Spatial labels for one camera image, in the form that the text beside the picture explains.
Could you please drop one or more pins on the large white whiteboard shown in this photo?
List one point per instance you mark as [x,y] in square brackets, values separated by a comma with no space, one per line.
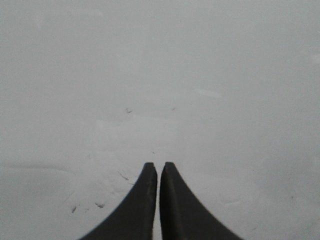
[228,90]

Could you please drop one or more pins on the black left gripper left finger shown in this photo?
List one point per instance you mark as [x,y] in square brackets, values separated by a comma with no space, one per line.
[133,219]

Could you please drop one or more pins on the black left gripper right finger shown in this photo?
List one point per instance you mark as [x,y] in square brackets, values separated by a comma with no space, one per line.
[182,215]

